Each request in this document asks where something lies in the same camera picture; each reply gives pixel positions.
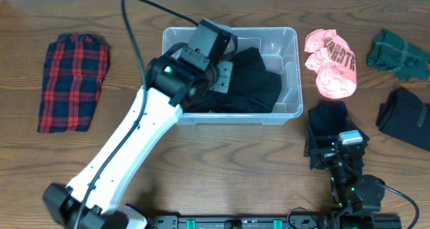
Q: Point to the dark navy shorts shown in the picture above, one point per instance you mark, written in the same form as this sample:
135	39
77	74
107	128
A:
327	121

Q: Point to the red navy plaid shirt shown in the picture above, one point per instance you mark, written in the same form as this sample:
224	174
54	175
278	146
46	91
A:
74	71

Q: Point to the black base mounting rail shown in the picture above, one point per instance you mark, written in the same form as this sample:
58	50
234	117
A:
293	221

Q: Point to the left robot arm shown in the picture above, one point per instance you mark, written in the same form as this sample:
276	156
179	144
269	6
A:
184	72

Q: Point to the dark green garment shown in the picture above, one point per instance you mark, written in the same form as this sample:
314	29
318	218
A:
393	54

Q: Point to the clear plastic storage bin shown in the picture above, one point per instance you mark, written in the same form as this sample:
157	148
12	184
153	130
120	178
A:
278	47

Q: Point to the black garment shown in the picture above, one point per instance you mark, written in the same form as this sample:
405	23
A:
252	89
405	117

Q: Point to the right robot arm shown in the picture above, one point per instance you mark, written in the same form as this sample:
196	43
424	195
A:
357	195

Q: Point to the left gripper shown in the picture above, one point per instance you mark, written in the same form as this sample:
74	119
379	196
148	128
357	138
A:
225	77

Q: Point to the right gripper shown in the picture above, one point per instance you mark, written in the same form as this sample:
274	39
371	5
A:
326	154

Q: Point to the pink printed t-shirt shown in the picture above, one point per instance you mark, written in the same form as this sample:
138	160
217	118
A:
331	58

